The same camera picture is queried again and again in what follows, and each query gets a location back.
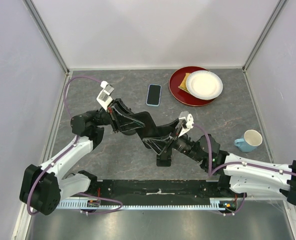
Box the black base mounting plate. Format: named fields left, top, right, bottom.
left=71, top=179, right=247, bottom=211

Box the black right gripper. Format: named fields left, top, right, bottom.
left=143, top=118, right=203, bottom=163

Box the slotted cable duct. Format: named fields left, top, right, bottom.
left=55, top=197, right=238, bottom=211

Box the white paper plate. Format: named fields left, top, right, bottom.
left=186, top=70, right=223, bottom=100

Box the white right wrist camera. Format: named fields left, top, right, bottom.
left=178, top=111, right=194, bottom=135

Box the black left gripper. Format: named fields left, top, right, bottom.
left=87, top=98, right=146, bottom=134

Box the aluminium frame rail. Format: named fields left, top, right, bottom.
left=25, top=178, right=296, bottom=201

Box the black smartphone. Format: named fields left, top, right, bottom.
left=133, top=111, right=179, bottom=140

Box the black round-base clamp stand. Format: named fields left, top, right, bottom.
left=122, top=129, right=138, bottom=136

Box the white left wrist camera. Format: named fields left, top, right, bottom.
left=96, top=81, right=114, bottom=111

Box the blue-cased smartphone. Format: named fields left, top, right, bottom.
left=146, top=84, right=162, bottom=107

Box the light blue mug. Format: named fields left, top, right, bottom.
left=234, top=129, right=263, bottom=153

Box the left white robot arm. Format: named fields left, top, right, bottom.
left=19, top=98, right=145, bottom=216

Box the round red tray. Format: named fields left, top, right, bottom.
left=169, top=66, right=215, bottom=107

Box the aluminium corner post left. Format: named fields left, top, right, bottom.
left=23, top=0, right=70, bottom=75

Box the black folding phone stand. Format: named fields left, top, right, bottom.
left=156, top=149, right=172, bottom=167

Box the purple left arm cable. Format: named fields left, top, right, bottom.
left=27, top=76, right=123, bottom=216

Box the yellow sponge cloth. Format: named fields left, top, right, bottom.
left=178, top=73, right=190, bottom=93

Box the aluminium corner post right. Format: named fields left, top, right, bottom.
left=242, top=0, right=288, bottom=73

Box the aluminium corner post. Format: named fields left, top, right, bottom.
left=242, top=0, right=288, bottom=73
left=23, top=0, right=70, bottom=75

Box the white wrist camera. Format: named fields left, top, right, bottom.
left=96, top=81, right=114, bottom=111
left=178, top=111, right=194, bottom=135

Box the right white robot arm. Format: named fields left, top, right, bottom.
left=143, top=126, right=296, bottom=206

